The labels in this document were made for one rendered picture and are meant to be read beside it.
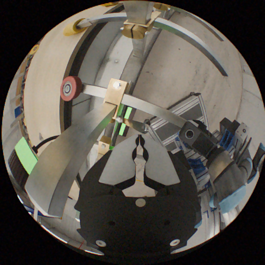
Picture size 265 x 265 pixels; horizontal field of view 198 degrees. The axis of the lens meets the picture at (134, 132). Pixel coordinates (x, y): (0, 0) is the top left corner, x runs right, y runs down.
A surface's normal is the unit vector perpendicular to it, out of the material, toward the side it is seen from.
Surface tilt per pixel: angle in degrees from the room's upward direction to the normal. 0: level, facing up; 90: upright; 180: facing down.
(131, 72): 0
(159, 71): 0
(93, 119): 90
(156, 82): 0
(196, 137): 28
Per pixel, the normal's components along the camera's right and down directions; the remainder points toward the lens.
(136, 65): -0.04, 0.50
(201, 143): -0.47, 0.26
